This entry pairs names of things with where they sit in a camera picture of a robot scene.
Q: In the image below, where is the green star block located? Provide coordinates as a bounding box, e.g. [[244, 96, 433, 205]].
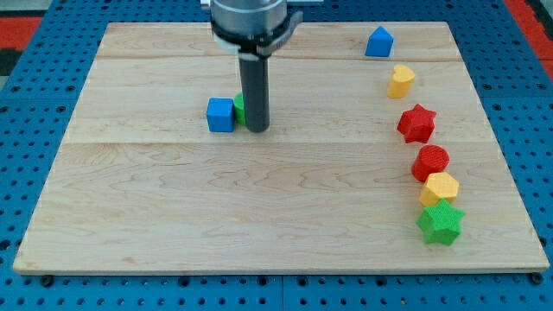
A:
[[416, 199, 465, 246]]

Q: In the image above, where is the yellow hexagon block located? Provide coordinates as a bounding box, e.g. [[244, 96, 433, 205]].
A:
[[419, 172, 460, 206]]

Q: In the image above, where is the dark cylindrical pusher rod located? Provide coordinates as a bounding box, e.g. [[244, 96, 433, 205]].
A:
[[238, 55, 270, 133]]

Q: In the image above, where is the red cylinder block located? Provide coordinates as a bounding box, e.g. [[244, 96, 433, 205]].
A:
[[411, 145, 449, 182]]

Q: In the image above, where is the blue cube block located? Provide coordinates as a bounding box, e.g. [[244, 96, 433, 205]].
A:
[[206, 98, 235, 132]]

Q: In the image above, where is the red star block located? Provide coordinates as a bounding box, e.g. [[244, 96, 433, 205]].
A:
[[397, 104, 437, 143]]

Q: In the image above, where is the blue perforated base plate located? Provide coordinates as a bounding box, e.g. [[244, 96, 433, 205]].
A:
[[1, 0, 552, 310]]

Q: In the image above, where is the green cylinder block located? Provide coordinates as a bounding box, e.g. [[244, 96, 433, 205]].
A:
[[233, 92, 246, 126]]

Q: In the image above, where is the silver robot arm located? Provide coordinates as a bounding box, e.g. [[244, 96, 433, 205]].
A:
[[200, 0, 308, 61]]

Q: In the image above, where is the wooden board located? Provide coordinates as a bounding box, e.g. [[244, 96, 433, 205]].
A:
[[13, 22, 550, 276]]

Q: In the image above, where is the blue triangle block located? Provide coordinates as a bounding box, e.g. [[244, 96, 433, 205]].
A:
[[365, 26, 394, 57]]

